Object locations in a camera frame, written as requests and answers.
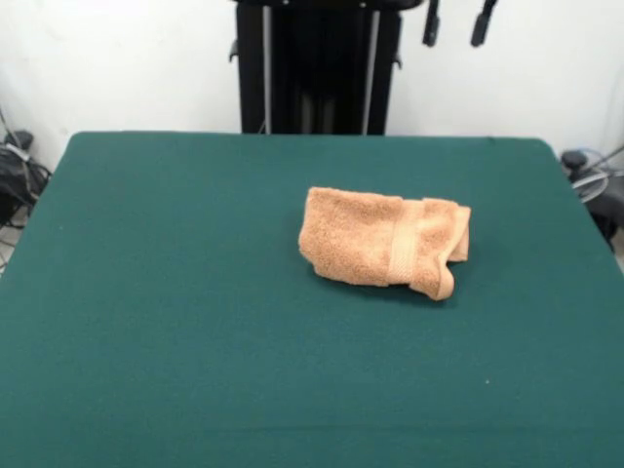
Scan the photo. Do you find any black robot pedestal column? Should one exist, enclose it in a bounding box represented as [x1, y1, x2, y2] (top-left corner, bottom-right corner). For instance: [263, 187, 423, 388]
[228, 0, 423, 137]

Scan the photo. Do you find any dark green table cloth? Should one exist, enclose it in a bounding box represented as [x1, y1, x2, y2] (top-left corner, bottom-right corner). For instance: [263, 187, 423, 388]
[0, 130, 624, 468]

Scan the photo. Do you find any black cable bundle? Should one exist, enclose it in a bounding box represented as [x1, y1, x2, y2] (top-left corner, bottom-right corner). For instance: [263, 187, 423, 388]
[0, 140, 53, 230]

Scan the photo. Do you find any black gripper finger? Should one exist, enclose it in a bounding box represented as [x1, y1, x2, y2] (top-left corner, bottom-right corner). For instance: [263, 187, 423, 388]
[470, 0, 497, 48]
[422, 0, 442, 48]

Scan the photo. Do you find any grey cable coil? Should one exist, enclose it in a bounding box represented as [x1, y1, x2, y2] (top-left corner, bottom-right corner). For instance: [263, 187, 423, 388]
[567, 145, 624, 201]

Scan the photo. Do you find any orange terry towel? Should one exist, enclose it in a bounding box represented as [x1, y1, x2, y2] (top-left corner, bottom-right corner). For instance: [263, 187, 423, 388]
[297, 186, 472, 302]

